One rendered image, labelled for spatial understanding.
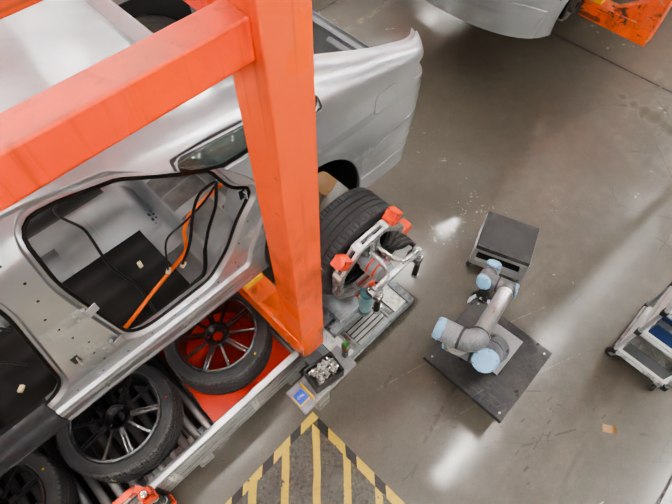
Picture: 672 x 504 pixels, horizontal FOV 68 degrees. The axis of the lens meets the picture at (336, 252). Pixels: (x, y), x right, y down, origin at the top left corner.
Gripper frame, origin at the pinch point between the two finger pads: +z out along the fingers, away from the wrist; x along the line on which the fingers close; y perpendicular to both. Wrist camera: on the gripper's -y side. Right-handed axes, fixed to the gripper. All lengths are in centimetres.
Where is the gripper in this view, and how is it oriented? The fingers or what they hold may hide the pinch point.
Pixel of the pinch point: (478, 306)
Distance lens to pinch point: 332.0
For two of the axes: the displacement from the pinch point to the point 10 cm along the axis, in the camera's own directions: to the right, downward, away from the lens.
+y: -4.6, 4.7, -7.5
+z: -1.1, 8.1, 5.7
